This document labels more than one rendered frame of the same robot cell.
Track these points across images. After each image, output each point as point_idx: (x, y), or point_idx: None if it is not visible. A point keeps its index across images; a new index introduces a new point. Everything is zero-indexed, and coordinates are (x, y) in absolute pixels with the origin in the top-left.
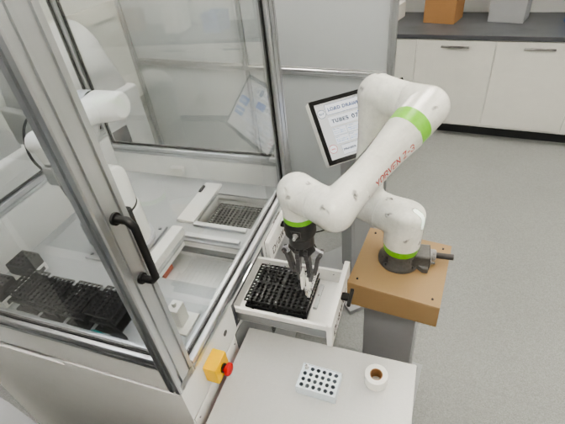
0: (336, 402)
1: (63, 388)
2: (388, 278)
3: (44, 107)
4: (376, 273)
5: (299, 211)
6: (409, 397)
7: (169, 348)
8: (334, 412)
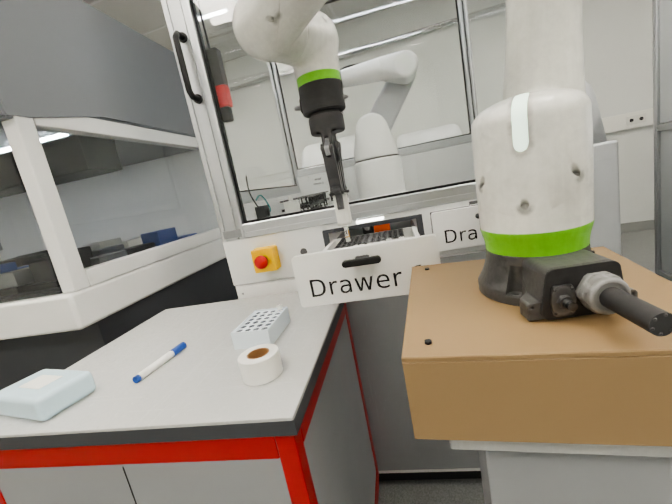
0: (236, 350)
1: None
2: (455, 287)
3: None
4: (456, 277)
5: None
6: (221, 416)
7: (216, 184)
8: (223, 351)
